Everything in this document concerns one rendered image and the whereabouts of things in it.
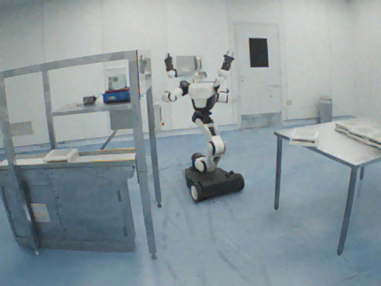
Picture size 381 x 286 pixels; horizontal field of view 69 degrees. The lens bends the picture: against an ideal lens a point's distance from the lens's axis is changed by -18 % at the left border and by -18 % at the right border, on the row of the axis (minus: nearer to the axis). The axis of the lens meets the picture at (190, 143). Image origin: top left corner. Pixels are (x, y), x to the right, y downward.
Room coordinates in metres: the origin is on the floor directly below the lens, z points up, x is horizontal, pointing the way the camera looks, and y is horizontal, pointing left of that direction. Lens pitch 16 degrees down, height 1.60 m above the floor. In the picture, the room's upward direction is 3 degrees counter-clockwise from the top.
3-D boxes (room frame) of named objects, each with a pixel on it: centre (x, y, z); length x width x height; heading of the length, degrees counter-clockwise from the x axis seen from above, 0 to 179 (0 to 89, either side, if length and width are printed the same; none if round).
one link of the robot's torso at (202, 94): (3.68, -0.18, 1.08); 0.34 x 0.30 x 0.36; 68
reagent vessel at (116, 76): (2.41, 0.51, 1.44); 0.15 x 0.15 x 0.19
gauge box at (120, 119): (2.51, 0.49, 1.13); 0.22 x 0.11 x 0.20; 91
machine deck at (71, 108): (2.37, 0.69, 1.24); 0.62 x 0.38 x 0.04; 91
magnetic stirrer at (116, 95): (2.42, 0.51, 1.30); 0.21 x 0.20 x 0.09; 1
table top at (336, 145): (2.68, -1.68, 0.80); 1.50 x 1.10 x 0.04; 110
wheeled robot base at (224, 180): (3.62, -0.18, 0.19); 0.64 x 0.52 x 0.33; 24
